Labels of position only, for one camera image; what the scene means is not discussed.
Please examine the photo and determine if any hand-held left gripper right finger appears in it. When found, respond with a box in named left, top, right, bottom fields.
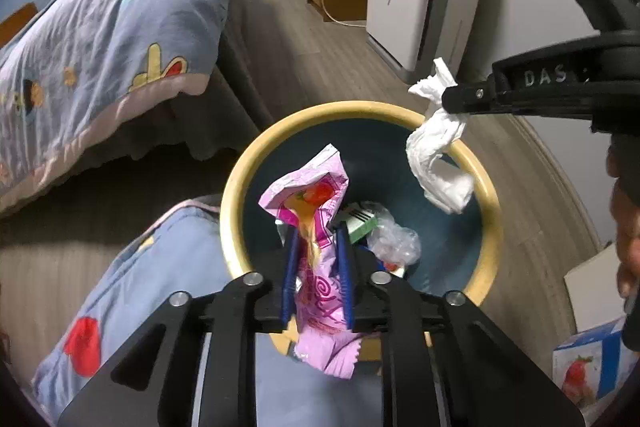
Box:
left=334, top=224, right=586, bottom=427

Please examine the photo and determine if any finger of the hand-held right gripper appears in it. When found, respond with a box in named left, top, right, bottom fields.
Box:
left=442, top=76, right=502, bottom=116

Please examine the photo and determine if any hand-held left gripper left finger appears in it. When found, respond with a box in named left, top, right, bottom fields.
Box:
left=57, top=229, right=303, bottom=427

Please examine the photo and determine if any pink snack wrapper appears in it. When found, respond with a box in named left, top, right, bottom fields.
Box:
left=258, top=144, right=361, bottom=380

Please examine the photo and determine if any green white small box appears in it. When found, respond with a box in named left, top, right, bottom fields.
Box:
left=329, top=202, right=382, bottom=244

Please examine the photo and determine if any clear plastic wrapper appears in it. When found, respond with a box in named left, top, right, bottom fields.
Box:
left=367, top=209, right=422, bottom=268

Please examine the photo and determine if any white tissue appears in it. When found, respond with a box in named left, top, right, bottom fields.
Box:
left=406, top=57, right=475, bottom=215

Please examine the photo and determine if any teal bucket yellow rim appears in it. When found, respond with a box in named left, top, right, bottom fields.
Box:
left=219, top=101, right=502, bottom=360

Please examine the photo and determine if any person's right hand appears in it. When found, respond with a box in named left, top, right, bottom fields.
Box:
left=607, top=142, right=640, bottom=314

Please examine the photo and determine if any bed with cartoon duvet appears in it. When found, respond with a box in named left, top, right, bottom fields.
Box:
left=0, top=0, right=277, bottom=228

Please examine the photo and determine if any white cardboard sheet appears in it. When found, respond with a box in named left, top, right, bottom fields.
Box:
left=564, top=243, right=626, bottom=333

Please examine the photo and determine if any blue white carton box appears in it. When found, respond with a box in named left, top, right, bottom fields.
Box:
left=552, top=314, right=636, bottom=408

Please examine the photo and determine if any bed with blue quilt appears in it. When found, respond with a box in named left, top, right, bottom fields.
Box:
left=0, top=0, right=251, bottom=215

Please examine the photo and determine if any wooden bed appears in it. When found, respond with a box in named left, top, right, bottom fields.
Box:
left=0, top=2, right=39, bottom=48

